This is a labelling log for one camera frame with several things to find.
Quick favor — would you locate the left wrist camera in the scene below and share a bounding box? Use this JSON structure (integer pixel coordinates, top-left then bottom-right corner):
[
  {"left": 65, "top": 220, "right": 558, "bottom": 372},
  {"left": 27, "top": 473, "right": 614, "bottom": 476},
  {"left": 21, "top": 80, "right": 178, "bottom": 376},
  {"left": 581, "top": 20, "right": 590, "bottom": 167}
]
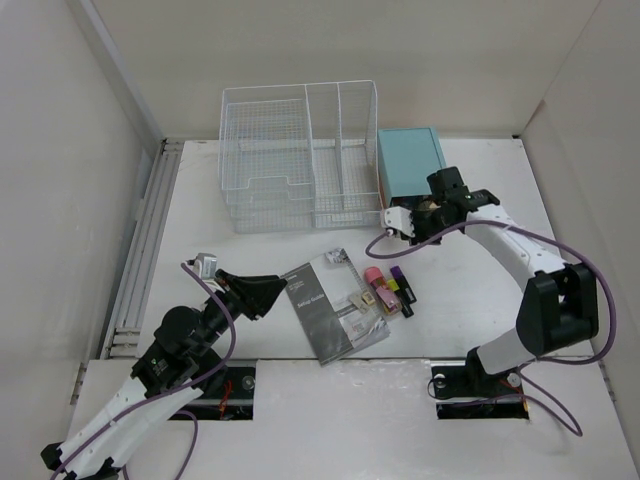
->
[{"left": 186, "top": 252, "right": 218, "bottom": 290}]

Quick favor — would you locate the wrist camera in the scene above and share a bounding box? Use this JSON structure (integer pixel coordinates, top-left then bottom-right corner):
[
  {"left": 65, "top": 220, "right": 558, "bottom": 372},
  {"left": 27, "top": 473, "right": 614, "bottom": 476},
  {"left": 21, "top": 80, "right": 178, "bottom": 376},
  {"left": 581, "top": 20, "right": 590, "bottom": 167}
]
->
[
  {"left": 186, "top": 252, "right": 218, "bottom": 290},
  {"left": 380, "top": 206, "right": 415, "bottom": 238}
]

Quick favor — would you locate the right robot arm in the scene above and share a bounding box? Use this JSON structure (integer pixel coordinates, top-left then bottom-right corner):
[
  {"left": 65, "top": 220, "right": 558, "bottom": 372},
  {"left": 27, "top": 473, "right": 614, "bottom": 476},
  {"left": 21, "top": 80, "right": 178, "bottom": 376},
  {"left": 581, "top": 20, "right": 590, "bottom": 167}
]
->
[{"left": 381, "top": 167, "right": 604, "bottom": 400}]

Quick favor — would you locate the teal and orange drawer box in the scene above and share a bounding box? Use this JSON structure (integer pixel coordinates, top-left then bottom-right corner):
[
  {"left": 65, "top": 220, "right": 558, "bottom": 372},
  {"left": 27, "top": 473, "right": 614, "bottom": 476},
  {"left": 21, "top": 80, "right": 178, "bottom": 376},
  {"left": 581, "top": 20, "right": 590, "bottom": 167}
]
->
[{"left": 377, "top": 127, "right": 446, "bottom": 210}]

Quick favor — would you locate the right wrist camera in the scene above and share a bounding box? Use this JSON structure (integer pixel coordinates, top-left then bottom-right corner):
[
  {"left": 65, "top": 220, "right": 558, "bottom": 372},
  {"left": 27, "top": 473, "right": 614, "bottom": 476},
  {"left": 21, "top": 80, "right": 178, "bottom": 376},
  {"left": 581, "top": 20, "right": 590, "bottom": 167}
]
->
[{"left": 380, "top": 206, "right": 415, "bottom": 238}]

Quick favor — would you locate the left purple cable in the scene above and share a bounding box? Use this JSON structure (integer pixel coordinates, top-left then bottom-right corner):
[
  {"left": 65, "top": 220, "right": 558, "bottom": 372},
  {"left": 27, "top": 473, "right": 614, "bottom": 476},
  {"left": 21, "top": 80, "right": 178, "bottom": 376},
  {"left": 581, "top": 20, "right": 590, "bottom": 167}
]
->
[{"left": 49, "top": 259, "right": 239, "bottom": 480}]

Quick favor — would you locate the aluminium rail left side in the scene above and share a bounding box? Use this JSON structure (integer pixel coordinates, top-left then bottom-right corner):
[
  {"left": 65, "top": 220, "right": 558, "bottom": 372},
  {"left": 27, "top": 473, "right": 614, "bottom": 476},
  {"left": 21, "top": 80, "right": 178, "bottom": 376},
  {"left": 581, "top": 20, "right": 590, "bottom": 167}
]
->
[{"left": 96, "top": 139, "right": 184, "bottom": 360}]

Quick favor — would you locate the yellow cap highlighter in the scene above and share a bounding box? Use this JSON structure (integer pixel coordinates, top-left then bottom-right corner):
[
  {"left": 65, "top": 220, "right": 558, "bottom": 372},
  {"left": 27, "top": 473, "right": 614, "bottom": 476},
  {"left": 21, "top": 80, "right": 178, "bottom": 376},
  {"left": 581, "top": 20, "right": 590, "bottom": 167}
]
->
[{"left": 387, "top": 279, "right": 414, "bottom": 318}]

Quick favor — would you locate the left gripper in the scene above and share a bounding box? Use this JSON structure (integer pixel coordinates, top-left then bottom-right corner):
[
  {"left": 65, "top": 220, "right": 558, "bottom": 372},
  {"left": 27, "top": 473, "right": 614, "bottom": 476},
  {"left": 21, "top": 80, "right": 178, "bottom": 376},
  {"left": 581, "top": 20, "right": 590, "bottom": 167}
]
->
[{"left": 193, "top": 268, "right": 286, "bottom": 355}]

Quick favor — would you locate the pink glue stick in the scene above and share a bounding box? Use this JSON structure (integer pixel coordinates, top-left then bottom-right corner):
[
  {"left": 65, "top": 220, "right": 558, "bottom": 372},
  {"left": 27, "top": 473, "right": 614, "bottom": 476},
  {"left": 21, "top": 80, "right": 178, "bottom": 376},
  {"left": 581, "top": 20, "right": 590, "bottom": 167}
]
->
[{"left": 364, "top": 267, "right": 401, "bottom": 315}]

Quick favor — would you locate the white wire mesh organizer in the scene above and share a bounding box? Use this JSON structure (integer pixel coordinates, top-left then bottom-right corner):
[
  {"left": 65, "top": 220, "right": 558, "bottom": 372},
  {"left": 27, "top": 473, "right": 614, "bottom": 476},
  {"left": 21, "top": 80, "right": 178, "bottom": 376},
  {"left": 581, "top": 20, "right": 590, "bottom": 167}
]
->
[{"left": 218, "top": 80, "right": 381, "bottom": 234}]

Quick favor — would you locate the grey Canon setup guide booklet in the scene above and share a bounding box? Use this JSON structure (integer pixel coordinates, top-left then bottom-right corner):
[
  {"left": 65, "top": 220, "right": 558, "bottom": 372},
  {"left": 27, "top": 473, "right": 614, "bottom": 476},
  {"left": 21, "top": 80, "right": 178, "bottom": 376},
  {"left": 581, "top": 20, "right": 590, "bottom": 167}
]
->
[{"left": 284, "top": 254, "right": 364, "bottom": 367}]

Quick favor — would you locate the purple cap highlighter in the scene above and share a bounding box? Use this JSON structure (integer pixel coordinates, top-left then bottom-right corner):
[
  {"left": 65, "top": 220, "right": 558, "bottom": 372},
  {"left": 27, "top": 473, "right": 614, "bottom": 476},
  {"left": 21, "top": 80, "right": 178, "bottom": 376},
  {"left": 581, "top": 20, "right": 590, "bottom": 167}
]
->
[{"left": 390, "top": 266, "right": 417, "bottom": 304}]

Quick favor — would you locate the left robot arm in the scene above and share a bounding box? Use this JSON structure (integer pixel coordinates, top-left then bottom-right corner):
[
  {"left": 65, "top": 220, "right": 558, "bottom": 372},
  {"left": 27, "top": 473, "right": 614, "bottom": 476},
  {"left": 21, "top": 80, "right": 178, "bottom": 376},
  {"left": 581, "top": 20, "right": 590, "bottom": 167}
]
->
[{"left": 41, "top": 272, "right": 287, "bottom": 479}]

